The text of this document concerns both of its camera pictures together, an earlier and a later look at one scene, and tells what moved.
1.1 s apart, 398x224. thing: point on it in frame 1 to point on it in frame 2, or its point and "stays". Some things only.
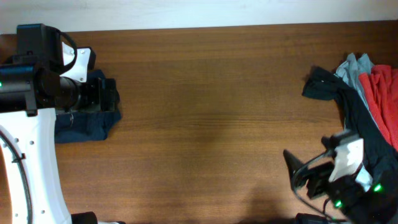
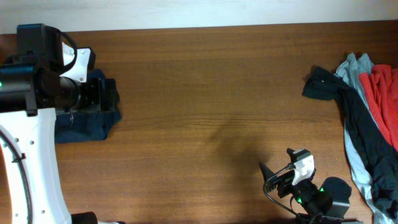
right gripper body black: [321, 174] to [303, 190]
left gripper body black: [92, 96] stays
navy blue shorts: [85, 124] stays
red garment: [381, 84] stays
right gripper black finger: [293, 163] to [266, 172]
